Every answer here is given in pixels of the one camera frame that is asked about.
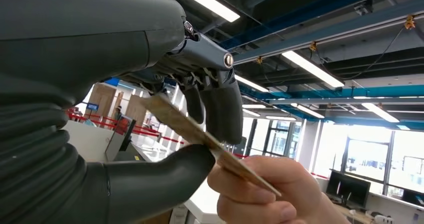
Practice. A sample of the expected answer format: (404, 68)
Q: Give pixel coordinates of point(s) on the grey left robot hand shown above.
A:
(66, 33)

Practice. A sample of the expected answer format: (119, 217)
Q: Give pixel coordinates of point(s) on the person's ID card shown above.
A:
(172, 116)

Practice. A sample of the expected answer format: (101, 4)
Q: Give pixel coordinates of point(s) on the person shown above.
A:
(118, 111)

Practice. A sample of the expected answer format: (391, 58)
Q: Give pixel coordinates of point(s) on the ceiling strip light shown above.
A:
(281, 118)
(311, 68)
(212, 7)
(308, 111)
(381, 112)
(251, 83)

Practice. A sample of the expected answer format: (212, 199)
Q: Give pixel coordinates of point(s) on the wooden door panel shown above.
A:
(102, 100)
(136, 110)

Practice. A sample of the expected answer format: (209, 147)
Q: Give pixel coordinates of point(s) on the blue sign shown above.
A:
(92, 107)

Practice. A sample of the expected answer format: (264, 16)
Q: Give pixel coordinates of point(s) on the white partition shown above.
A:
(86, 139)

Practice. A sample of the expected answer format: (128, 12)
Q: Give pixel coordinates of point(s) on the grey-backed monitor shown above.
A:
(116, 139)

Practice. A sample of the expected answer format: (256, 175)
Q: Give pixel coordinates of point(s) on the window wall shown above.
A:
(367, 156)

